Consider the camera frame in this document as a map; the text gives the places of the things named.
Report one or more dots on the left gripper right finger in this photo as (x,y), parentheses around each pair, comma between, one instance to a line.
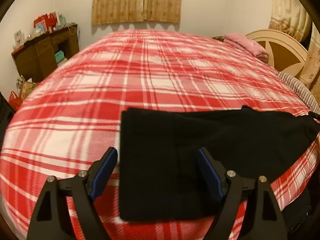
(262,219)

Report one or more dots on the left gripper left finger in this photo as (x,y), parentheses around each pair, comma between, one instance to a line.
(51,218)

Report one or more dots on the black pants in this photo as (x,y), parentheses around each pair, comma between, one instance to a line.
(173,165)

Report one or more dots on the striped pillow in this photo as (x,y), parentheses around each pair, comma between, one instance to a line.
(301,91)

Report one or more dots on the cream wooden headboard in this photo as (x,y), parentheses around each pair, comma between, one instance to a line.
(285,54)

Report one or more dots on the beige side curtain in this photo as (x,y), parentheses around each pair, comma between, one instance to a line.
(290,17)

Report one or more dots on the pink folded blanket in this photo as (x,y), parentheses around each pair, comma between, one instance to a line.
(246,44)

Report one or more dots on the red plaid bed cover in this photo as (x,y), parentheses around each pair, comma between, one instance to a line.
(73,116)

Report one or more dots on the black folding chair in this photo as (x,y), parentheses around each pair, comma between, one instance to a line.
(6,114)

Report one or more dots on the red plastic bag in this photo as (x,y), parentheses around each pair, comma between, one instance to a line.
(14,101)

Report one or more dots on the patterned paper bag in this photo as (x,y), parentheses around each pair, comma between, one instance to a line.
(24,87)

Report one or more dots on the brown wooden desk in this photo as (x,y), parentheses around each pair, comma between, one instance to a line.
(36,59)

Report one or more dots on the teal box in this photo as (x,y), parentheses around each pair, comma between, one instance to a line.
(59,56)

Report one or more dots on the white greeting card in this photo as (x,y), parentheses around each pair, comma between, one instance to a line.
(19,39)

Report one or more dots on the red gift bag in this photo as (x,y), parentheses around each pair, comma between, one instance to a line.
(47,21)

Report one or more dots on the beige window curtain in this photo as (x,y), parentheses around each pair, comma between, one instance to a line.
(106,12)

